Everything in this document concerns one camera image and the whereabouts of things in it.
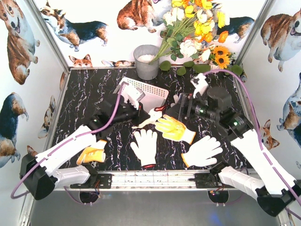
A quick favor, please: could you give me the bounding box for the cream knit glove red cuff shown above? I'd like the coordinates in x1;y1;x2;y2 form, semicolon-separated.
132;105;167;129

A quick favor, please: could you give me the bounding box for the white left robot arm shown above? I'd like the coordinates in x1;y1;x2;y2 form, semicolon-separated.
20;84;145;200

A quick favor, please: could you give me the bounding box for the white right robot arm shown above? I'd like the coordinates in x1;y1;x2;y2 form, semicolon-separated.
163;74;301;217

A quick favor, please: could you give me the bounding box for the white plastic storage basket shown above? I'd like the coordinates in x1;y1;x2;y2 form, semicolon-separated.
113;77;169;112

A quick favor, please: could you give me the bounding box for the blue dotted work glove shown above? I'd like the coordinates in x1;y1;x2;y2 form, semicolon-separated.
170;95;179;107

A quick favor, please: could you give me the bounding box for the orange dotted work glove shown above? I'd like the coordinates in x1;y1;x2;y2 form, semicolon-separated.
155;114;196;145

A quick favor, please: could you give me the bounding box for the white cotton glove orange cuff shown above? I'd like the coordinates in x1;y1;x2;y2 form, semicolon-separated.
181;136;223;168

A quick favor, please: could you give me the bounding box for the artificial flower bouquet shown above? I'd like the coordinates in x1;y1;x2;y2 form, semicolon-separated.
151;0;234;69

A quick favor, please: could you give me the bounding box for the grey metal bucket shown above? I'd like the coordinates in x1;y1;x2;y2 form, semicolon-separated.
133;45;159;81

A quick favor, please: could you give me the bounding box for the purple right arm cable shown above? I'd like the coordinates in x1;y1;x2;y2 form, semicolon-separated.
203;69;301;219

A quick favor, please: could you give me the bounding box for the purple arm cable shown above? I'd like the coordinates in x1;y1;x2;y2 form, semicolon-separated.
203;69;301;219
10;84;125;200

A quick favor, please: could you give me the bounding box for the aluminium front rail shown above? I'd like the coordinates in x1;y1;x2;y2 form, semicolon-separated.
70;170;231;190

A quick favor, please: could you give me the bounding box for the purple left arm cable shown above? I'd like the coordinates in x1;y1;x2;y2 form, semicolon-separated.
10;84;125;200

